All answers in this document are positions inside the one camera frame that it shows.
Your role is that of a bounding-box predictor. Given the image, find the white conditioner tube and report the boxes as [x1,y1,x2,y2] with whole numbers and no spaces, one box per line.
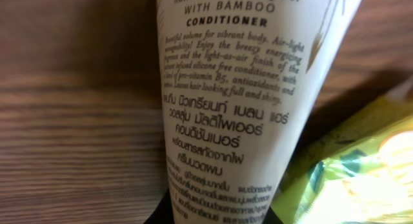
[157,0,362,224]

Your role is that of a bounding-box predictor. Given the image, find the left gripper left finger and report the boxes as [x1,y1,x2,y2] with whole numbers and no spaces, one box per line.
[144,189,174,224]

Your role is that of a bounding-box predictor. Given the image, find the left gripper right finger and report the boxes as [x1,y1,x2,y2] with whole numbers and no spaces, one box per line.
[263,208,283,224]

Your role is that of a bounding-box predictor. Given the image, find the green juice carton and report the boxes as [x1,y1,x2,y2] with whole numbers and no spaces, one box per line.
[272,83,412,223]

